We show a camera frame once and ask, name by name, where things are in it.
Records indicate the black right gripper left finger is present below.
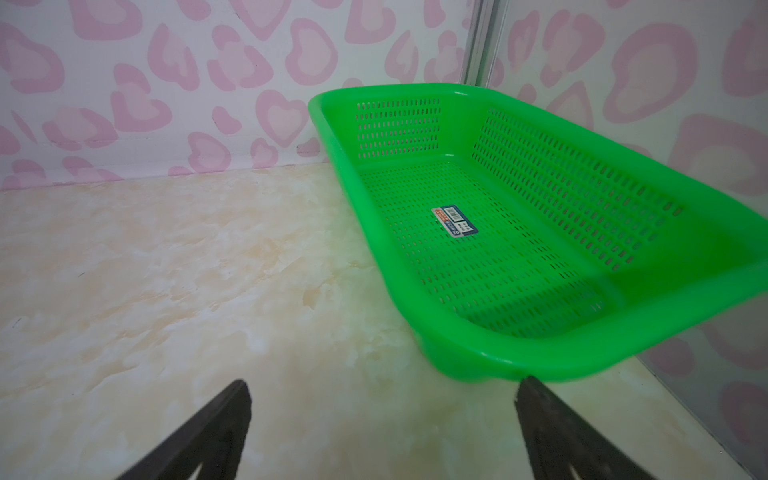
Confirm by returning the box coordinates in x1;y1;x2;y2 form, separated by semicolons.
120;379;252;479

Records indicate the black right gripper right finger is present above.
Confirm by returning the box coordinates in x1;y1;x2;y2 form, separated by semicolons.
515;376;654;480

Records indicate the aluminium corner frame post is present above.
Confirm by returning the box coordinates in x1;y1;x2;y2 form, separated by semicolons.
460;0;510;88

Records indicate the green plastic basket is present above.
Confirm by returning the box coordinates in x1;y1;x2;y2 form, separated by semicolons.
308;83;767;382

